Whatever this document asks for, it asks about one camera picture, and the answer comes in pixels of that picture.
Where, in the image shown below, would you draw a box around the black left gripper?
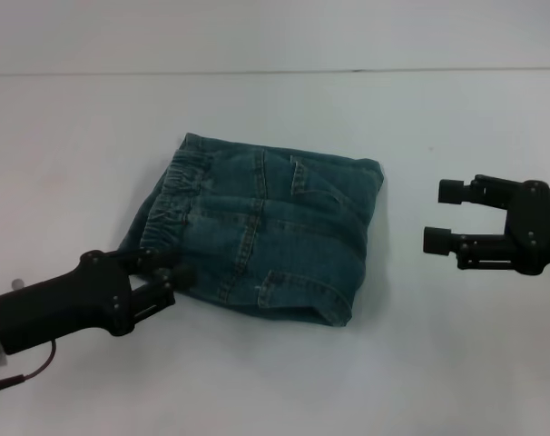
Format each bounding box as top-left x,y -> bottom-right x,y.
0,247 -> 199,356

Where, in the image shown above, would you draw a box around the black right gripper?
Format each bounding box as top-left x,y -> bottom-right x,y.
422,173 -> 550,277

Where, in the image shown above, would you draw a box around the blue denim shorts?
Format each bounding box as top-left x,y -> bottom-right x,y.
119,132 -> 386,328

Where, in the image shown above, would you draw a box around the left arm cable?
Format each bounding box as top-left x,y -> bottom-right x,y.
0,338 -> 59,395

